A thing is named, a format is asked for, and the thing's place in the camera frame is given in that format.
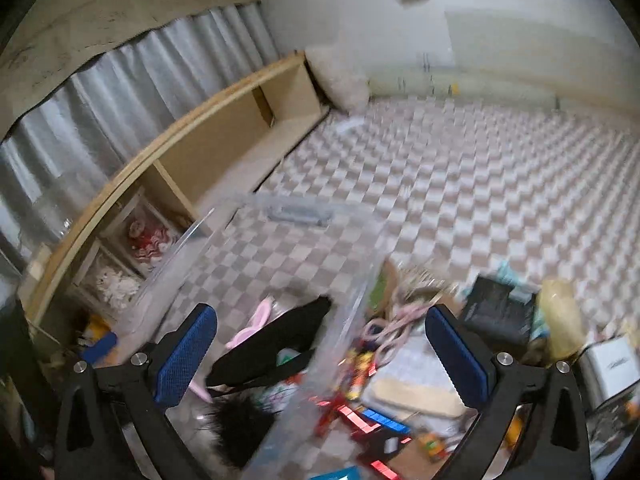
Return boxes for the red white doll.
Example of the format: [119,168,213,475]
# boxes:
[126,214,174,262]

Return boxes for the white plush toy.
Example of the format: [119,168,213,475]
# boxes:
[96,264,142,307]

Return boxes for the black fuzzy pompom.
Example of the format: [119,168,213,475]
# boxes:
[199,394,282,467]

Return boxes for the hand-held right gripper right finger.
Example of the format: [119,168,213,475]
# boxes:
[425,304,593,480]

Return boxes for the grey curtain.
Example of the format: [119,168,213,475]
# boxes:
[0,1,281,271]

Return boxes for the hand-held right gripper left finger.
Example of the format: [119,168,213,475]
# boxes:
[54,303,219,480]

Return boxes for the black box with barcode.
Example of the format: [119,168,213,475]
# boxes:
[459,275,537,342]

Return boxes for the wooden bedside shelf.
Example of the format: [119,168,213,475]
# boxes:
[20,51,332,331]

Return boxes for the fluffy white pillow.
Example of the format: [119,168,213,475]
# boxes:
[304,45,372,114]

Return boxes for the yellow translucent bottle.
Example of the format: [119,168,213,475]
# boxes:
[537,279,589,362]

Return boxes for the white gift box black rim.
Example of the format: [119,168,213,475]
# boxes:
[581,334,640,407]

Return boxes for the long green pillow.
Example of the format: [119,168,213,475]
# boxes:
[369,66,640,107]

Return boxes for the clear plastic storage container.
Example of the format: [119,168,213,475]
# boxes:
[119,194,392,480]

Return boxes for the pink bunny ear hairbrush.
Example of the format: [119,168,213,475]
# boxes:
[224,297,275,350]

